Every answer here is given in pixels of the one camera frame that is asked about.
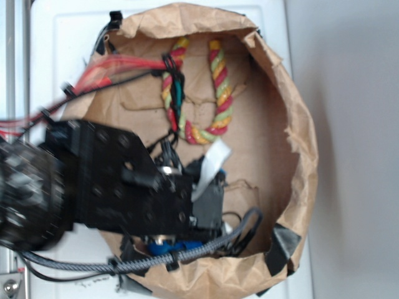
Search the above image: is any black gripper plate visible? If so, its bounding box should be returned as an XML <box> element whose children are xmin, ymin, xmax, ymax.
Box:
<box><xmin>45</xmin><ymin>120</ymin><xmax>192</xmax><ymax>237</ymax></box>

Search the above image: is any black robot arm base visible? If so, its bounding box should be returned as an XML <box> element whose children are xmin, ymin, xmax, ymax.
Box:
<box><xmin>1</xmin><ymin>143</ymin><xmax>73</xmax><ymax>251</ymax></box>

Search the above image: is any black tape piece left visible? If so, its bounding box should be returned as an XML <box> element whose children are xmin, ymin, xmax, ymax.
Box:
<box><xmin>102</xmin><ymin>232</ymin><xmax>153</xmax><ymax>296</ymax></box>

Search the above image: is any black tape piece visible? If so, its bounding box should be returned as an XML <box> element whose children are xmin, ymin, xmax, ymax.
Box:
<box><xmin>102</xmin><ymin>232</ymin><xmax>153</xmax><ymax>296</ymax></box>
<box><xmin>265</xmin><ymin>224</ymin><xmax>302</xmax><ymax>276</ymax></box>

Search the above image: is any brown paper bag liner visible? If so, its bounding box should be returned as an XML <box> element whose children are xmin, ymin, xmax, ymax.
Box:
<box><xmin>60</xmin><ymin>2</ymin><xmax>319</xmax><ymax>299</ymax></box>

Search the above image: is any black tape piece right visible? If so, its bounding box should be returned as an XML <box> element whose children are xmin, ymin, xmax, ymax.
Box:
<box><xmin>265</xmin><ymin>224</ymin><xmax>302</xmax><ymax>276</ymax></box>

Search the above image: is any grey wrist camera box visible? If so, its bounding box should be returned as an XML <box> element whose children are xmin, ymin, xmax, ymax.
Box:
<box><xmin>192</xmin><ymin>176</ymin><xmax>225</xmax><ymax>230</ymax></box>

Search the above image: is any white ribbon cable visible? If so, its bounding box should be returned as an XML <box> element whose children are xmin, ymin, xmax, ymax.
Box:
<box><xmin>190</xmin><ymin>138</ymin><xmax>232</xmax><ymax>202</ymax></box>

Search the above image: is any red wire bundle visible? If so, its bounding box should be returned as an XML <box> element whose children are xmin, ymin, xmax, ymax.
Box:
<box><xmin>0</xmin><ymin>53</ymin><xmax>185</xmax><ymax>138</ymax></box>

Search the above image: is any multicolour twisted rope toy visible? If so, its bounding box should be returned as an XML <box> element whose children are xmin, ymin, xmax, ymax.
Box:
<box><xmin>161</xmin><ymin>37</ymin><xmax>233</xmax><ymax>145</ymax></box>

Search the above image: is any grey braided cable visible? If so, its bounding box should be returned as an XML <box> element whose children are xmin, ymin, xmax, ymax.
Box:
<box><xmin>18</xmin><ymin>207</ymin><xmax>264</xmax><ymax>277</ymax></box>

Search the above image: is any aluminium extrusion rail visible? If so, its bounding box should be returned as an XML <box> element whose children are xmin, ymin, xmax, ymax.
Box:
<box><xmin>1</xmin><ymin>1</ymin><xmax>31</xmax><ymax>298</ymax></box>

